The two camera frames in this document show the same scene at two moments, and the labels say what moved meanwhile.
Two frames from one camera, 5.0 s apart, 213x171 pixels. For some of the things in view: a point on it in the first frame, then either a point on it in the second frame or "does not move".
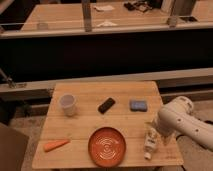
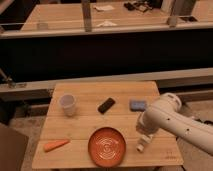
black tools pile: (142, 6) does not move
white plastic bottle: (150, 142) → (143, 141)
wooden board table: (78, 109) does not move
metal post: (86, 8) does not move
